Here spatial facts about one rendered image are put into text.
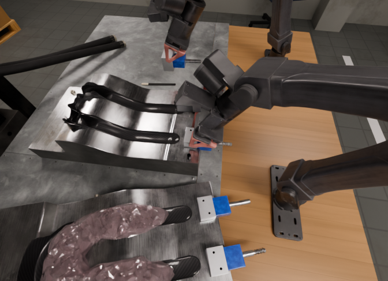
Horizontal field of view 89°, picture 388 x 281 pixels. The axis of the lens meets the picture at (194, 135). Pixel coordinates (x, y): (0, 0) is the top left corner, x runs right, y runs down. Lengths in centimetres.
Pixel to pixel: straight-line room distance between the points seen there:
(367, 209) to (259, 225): 128
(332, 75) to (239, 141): 42
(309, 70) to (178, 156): 35
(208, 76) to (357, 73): 22
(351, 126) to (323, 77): 184
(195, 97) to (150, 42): 71
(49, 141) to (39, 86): 181
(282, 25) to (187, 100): 53
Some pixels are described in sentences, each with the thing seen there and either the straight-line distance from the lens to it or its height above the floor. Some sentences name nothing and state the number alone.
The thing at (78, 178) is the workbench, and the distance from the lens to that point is 69.
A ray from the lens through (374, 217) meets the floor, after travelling 181.
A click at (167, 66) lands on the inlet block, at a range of 72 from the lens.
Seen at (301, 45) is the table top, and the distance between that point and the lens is 117.
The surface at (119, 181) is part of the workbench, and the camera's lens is 63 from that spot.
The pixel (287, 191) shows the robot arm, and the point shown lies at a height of 93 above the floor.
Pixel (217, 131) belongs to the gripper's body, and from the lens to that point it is 46.
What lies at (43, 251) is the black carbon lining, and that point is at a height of 87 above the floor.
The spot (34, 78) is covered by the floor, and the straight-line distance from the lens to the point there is 264.
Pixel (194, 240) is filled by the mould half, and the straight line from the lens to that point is 51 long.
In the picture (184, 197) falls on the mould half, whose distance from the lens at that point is 52.
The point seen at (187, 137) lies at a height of 92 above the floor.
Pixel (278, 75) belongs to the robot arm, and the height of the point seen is 117.
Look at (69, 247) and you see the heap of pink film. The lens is 53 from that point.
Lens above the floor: 136
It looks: 57 degrees down
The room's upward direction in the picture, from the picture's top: straight up
